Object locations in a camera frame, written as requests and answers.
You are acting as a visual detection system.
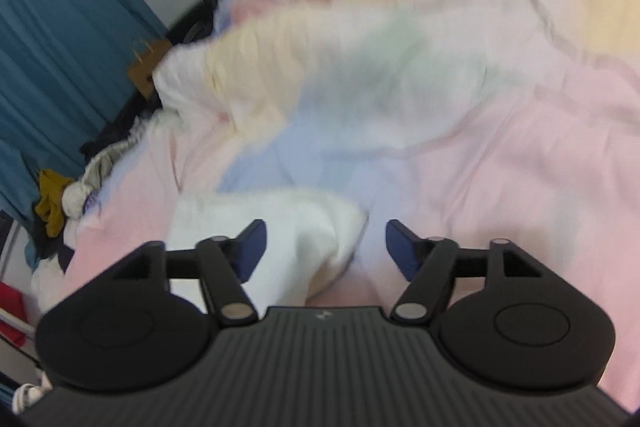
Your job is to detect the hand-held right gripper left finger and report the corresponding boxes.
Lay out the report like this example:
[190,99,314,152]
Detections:
[107,219,268,326]

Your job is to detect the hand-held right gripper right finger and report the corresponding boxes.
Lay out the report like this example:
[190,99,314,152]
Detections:
[386,219,546,324]

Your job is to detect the white sweatpants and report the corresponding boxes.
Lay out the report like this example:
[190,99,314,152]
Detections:
[167,189,370,309]

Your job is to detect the pastel bedsheet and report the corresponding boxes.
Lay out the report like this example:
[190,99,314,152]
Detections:
[59,97,640,408]

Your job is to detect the grey garment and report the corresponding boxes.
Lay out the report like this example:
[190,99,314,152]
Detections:
[81,127,152,188]

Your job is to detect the white puffer jacket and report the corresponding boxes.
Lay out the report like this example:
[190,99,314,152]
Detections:
[62,181,97,219]

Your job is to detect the mustard yellow garment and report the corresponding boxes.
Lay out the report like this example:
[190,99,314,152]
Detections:
[33,169,76,238]

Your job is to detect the white pillow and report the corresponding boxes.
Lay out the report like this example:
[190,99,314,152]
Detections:
[30,257,76,310]

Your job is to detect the brown paper bag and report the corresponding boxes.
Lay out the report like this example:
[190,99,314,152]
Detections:
[127,39,171,98]

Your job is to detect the pastel duvet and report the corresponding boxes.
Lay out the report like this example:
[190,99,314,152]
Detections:
[152,0,640,158]

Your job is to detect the black chair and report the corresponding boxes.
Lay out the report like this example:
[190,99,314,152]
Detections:
[167,0,227,48]

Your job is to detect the red cloth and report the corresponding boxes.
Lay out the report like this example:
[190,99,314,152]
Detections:
[0,284,29,349]

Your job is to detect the blue curtain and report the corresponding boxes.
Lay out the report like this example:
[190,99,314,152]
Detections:
[0,0,169,268]

